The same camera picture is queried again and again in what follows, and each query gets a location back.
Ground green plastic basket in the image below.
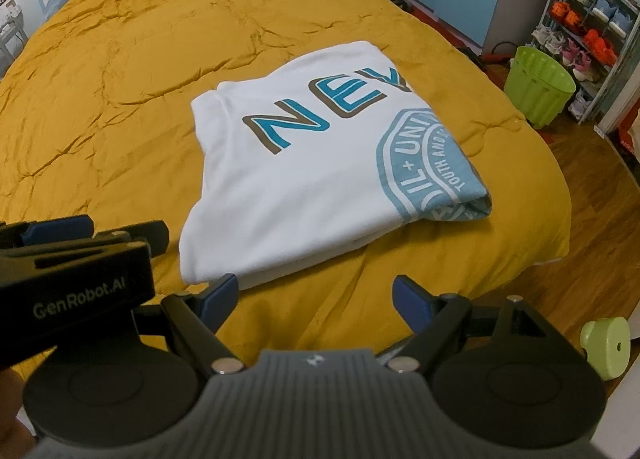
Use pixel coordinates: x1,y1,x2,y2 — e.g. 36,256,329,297
502,45,577,128

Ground red cardboard box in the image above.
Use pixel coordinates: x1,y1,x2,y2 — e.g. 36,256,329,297
612,119,640,160

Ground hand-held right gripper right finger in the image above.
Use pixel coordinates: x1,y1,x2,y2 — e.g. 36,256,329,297
386,275,550,376

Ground white chair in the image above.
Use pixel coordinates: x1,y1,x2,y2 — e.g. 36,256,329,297
0,4,28,58

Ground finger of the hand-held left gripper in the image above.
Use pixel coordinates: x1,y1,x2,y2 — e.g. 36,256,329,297
0,215,95,251
92,220,170,257

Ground light green round knob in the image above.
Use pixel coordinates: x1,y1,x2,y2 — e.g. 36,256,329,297
579,317,632,382

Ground group of assorted shoes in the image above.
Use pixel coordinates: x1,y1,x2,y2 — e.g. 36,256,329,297
532,0,640,122

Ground white printed sweatshirt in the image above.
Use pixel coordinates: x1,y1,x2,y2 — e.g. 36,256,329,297
178,40,493,290

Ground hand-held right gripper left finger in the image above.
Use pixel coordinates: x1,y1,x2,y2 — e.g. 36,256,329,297
140,273,246,375

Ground mustard yellow quilt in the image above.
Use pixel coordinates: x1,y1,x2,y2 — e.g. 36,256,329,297
0,0,573,380

